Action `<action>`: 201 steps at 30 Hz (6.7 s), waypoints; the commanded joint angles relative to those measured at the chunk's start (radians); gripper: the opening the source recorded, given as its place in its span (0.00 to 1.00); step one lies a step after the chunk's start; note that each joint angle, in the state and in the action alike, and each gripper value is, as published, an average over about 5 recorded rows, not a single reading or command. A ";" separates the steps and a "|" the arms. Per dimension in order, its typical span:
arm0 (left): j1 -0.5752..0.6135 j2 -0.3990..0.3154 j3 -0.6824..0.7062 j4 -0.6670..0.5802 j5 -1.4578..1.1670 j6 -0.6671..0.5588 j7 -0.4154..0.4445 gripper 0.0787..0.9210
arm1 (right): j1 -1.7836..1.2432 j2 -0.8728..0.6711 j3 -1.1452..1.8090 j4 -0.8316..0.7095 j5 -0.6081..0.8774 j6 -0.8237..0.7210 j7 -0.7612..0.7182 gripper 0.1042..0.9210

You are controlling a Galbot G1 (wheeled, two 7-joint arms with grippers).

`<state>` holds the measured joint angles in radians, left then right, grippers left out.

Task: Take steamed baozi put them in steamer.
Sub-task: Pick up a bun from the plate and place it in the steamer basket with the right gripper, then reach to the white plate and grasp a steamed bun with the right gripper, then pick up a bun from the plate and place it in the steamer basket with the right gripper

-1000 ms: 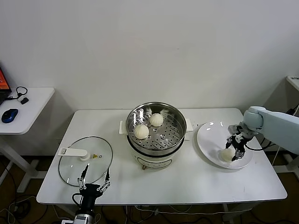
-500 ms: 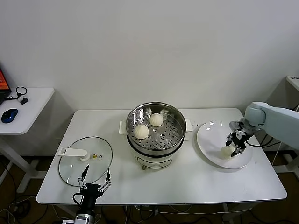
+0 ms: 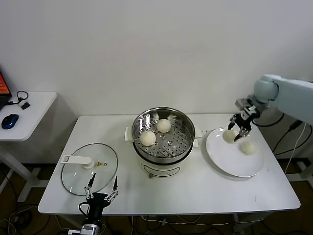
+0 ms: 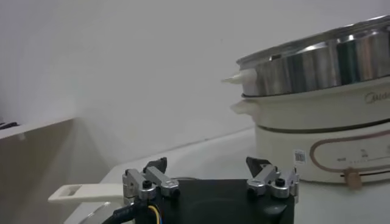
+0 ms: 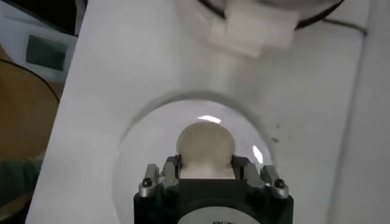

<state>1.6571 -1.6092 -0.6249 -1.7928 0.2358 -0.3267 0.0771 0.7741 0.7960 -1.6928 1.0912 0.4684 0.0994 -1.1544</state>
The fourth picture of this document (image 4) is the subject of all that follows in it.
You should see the glass lid with white handle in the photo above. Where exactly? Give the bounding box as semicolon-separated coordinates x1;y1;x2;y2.
48;182;135;224

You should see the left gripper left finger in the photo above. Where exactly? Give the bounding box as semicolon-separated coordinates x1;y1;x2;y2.
122;156;181;202

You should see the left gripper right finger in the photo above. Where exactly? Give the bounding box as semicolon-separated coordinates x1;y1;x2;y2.
245;156;300;204

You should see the white side table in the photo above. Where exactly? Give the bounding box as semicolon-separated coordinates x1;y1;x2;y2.
0;117;110;224

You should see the white electric cooker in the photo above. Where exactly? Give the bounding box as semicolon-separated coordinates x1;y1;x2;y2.
230;79;390;190

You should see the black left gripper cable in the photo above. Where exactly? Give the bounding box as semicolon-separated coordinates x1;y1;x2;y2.
102;200;163;224

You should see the stainless steel steamer basket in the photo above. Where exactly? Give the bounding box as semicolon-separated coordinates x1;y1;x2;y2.
221;15;390;97

